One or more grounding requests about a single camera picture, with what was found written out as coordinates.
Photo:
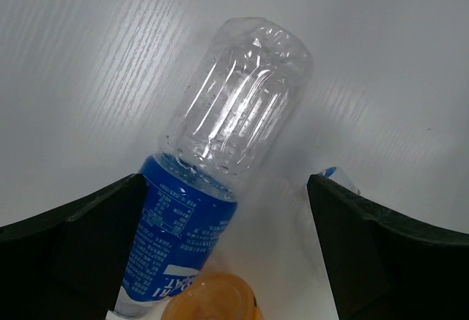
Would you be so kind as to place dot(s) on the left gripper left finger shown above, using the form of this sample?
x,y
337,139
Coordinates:
x,y
69,262

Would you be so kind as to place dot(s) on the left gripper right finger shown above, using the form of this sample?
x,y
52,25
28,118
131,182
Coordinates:
x,y
382,264

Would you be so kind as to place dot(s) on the crushed clear bottle white cap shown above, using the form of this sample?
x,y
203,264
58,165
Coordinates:
x,y
337,175

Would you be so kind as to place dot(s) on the clear bottle blue label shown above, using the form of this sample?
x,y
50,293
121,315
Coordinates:
x,y
246,89

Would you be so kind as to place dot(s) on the orange juice bottle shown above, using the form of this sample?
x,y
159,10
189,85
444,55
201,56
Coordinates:
x,y
216,296

